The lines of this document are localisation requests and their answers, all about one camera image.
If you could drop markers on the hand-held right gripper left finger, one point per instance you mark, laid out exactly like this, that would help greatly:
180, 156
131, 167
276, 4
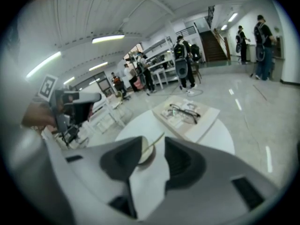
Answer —
86, 172

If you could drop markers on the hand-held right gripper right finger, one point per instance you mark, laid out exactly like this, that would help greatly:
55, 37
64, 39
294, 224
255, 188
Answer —
215, 172

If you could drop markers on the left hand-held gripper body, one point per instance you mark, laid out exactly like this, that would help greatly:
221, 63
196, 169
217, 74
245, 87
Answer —
47, 88

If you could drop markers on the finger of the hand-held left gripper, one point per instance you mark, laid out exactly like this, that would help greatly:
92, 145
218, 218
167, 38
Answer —
90, 97

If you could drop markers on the small golden spoon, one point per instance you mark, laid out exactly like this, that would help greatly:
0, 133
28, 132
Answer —
155, 140

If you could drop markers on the person's left forearm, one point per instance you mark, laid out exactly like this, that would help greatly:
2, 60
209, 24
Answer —
35, 116

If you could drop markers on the white framed desk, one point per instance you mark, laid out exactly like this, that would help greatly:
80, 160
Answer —
105, 108

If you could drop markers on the ceiling tube light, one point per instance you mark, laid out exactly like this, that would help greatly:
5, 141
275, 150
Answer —
224, 27
69, 80
43, 64
107, 39
98, 66
232, 17

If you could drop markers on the beige book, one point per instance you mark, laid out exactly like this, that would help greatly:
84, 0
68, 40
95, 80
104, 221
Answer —
206, 123

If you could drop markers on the orange cloth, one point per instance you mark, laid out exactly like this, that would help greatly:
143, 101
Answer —
138, 83

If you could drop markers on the round white side table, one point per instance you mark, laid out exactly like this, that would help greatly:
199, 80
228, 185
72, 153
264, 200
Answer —
138, 128

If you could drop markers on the black eyeglasses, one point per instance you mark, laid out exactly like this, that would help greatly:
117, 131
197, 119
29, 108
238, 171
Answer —
187, 112

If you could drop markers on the white storage rack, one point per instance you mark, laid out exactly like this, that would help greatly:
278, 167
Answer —
161, 64

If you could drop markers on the white power strip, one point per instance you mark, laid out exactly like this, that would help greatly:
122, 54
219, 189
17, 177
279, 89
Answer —
190, 92

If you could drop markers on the grey cabinet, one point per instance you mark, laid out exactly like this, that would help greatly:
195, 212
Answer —
279, 67

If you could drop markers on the brown staircase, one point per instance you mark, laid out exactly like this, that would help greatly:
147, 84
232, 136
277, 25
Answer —
213, 48

